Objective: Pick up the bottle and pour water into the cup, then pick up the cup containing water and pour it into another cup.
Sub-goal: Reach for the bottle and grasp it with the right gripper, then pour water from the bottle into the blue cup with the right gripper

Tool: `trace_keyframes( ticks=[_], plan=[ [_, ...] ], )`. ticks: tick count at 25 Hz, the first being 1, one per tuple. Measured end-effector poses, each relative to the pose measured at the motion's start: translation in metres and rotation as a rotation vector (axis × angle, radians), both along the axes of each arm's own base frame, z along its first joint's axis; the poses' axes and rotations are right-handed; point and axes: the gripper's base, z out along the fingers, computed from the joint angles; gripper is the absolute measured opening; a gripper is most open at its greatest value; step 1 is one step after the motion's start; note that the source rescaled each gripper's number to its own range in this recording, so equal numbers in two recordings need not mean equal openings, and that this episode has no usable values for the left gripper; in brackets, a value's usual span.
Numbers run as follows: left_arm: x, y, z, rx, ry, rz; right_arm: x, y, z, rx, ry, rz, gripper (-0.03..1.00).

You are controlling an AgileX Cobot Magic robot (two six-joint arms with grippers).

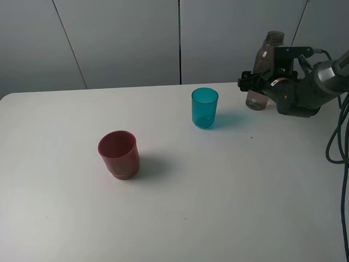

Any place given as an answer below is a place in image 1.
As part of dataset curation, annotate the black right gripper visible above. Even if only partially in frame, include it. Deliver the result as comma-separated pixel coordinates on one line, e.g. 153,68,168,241
237,71,321,118

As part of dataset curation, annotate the smoky translucent water bottle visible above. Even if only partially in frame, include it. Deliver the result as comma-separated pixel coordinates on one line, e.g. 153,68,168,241
245,31,284,111

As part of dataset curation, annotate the teal translucent plastic cup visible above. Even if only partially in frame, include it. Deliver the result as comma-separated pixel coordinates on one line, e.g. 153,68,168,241
191,87,219,129

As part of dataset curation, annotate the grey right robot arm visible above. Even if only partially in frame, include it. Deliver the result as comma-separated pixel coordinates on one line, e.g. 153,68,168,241
260,53,348,118

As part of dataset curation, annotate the red plastic cup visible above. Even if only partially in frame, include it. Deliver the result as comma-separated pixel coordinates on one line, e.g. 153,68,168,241
98,130,140,180

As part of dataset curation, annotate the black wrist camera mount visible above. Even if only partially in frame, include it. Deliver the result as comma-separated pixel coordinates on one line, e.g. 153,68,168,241
272,46,314,77

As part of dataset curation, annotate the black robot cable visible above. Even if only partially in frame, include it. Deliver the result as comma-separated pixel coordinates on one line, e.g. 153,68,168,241
326,92,349,262

